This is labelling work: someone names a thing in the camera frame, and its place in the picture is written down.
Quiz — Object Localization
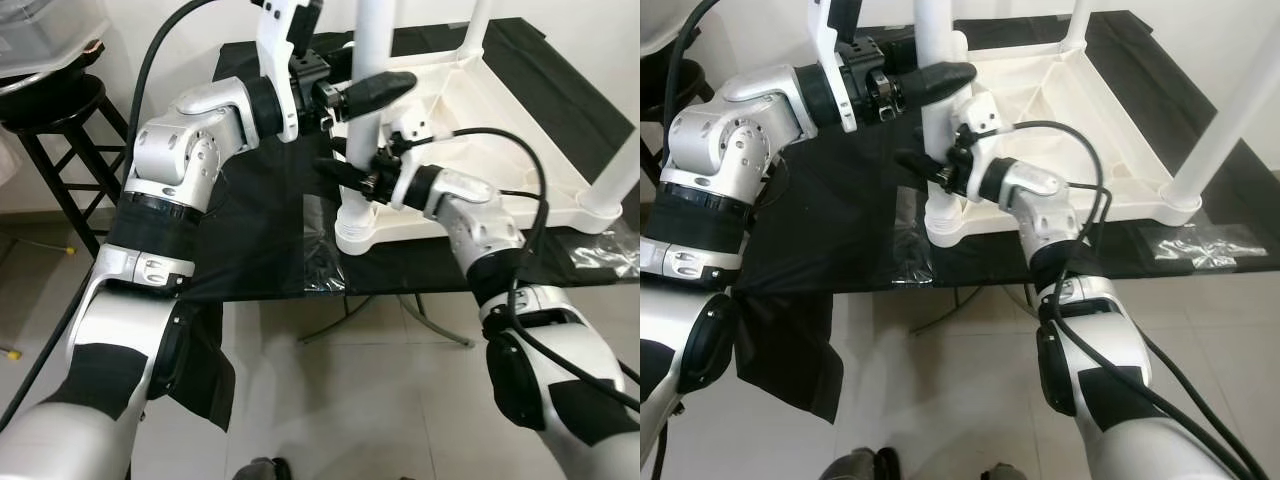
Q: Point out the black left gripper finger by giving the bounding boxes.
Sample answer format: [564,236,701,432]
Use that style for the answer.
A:
[340,71,419,115]
[898,61,979,105]

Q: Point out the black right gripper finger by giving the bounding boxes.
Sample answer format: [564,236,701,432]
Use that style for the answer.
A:
[313,157,379,197]
[893,148,953,193]

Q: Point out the clear plastic bag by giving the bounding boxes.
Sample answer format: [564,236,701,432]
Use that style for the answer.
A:
[890,190,936,286]
[568,232,641,279]
[1140,225,1269,271]
[300,195,349,296]

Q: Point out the black table cloth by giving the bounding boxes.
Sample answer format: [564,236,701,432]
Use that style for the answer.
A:
[735,10,1280,426]
[185,18,641,433]

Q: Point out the cream plastic table top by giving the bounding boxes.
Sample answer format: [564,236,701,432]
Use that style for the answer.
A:
[330,45,641,256]
[920,35,1206,251]

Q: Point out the black round stool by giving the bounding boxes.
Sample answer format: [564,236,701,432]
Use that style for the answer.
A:
[640,55,716,191]
[0,75,133,263]

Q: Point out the black wok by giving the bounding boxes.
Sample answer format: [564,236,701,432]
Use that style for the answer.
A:
[640,25,701,63]
[0,40,109,101]

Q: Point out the dark robot left foot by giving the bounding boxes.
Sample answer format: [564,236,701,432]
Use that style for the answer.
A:
[232,456,293,480]
[820,447,901,480]

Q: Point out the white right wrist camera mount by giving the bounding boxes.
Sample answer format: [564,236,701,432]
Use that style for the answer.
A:
[950,88,1021,206]
[385,118,453,213]

